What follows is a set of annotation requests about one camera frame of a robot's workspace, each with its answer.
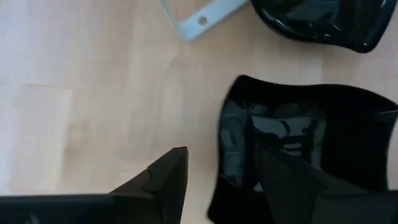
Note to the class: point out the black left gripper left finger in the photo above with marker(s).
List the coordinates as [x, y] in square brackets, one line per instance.
[155, 193]

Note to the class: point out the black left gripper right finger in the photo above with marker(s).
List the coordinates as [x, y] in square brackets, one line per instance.
[295, 193]

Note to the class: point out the black wavy square mini plate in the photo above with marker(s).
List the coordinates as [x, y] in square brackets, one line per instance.
[342, 124]
[323, 21]

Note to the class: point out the white perforated metal shelf rack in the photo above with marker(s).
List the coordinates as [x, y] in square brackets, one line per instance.
[217, 12]

